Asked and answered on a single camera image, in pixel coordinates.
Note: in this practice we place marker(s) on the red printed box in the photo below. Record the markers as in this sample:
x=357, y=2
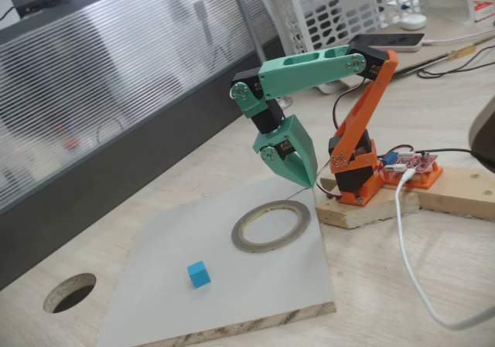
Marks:
x=485, y=11

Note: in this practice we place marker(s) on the wooden base block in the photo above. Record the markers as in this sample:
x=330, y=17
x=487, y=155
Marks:
x=367, y=215

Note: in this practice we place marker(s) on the white plastic mesh basket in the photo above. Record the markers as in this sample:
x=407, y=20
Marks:
x=462, y=9

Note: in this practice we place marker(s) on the orange circuit board mount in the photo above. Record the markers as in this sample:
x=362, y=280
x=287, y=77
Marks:
x=429, y=179

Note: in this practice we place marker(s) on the green gripper, black servo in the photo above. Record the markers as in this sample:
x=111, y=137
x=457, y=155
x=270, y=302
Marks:
x=297, y=140

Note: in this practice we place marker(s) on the ribbed translucent desk partition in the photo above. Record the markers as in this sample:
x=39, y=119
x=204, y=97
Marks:
x=116, y=72

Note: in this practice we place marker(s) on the grey chipboard panel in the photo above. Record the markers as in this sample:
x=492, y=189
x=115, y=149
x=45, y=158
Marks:
x=232, y=285

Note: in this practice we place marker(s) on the grey rounded object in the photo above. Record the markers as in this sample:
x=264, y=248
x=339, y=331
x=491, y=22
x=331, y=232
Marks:
x=485, y=130

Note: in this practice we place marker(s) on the blue cube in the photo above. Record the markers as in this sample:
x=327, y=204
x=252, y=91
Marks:
x=199, y=275

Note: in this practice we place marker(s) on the white earbuds case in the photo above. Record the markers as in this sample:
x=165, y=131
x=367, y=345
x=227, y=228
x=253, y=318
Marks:
x=413, y=22

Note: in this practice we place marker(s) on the smartphone with pale case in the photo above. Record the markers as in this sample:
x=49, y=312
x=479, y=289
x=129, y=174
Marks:
x=402, y=41

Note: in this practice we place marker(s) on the metal partition pole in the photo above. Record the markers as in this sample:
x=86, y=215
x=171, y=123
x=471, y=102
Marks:
x=247, y=14

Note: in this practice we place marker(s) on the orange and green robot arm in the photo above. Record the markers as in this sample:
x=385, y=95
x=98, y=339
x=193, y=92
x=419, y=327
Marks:
x=301, y=70

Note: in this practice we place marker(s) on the wooden plank under circuit board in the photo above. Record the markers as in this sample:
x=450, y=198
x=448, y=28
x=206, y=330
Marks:
x=464, y=192

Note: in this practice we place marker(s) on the red circuit board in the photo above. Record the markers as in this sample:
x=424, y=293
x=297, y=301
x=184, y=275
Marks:
x=417, y=161

